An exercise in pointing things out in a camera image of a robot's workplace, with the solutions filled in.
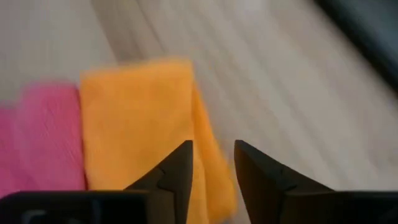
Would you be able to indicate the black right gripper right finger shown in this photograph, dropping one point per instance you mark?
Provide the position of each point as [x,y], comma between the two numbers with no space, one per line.
[264,186]

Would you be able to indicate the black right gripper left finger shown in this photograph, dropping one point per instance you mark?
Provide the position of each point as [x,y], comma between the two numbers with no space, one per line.
[174,180]

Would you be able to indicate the large orange microfiber towel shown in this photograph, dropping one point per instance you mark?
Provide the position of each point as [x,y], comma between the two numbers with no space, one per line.
[133,124]

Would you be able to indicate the long pink microfiber towel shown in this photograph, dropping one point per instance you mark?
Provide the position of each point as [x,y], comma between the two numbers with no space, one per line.
[46,140]

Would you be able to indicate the black metal table frame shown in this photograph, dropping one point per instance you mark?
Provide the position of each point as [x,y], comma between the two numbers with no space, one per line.
[373,34]

